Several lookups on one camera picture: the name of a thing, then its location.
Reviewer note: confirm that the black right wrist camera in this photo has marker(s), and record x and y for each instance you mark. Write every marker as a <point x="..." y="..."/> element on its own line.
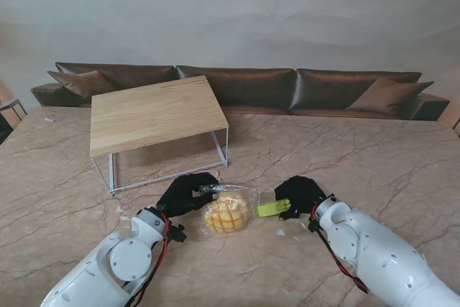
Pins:
<point x="312" y="226"/>

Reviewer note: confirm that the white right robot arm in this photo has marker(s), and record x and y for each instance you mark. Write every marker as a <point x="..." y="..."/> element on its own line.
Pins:
<point x="377" y="246"/>

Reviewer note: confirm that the yellow melon bread bun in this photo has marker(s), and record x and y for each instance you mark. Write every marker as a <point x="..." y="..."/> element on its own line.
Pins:
<point x="226" y="217"/>

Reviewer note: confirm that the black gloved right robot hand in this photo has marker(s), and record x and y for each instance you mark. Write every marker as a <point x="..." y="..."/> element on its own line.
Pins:
<point x="302" y="193"/>

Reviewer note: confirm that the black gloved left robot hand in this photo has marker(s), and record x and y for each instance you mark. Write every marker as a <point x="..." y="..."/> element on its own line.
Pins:
<point x="179" y="199"/>

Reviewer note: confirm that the brown leather cushion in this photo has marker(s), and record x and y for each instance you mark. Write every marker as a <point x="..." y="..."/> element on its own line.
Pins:
<point x="390" y="95"/>
<point x="81" y="82"/>

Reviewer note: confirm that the lime green sealing clip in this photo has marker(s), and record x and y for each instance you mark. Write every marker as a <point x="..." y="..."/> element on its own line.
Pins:
<point x="271" y="209"/>

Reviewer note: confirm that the wooden shelf with white frame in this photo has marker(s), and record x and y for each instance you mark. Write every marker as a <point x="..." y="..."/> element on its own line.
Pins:
<point x="151" y="116"/>

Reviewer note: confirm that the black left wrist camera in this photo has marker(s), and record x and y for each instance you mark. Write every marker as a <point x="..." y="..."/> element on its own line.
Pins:
<point x="177" y="234"/>

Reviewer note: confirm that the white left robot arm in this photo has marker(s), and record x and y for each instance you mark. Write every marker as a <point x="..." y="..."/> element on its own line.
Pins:
<point x="104" y="271"/>

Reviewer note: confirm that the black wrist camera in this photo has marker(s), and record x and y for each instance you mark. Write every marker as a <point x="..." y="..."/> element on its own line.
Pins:
<point x="177" y="234"/>
<point x="312" y="226"/>

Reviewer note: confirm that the brown leather sofa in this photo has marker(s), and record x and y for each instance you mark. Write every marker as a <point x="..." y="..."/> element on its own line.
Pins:
<point x="251" y="87"/>

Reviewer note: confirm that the clear plastic bread bag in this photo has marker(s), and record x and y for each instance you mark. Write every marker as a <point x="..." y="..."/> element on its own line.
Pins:
<point x="251" y="195"/>

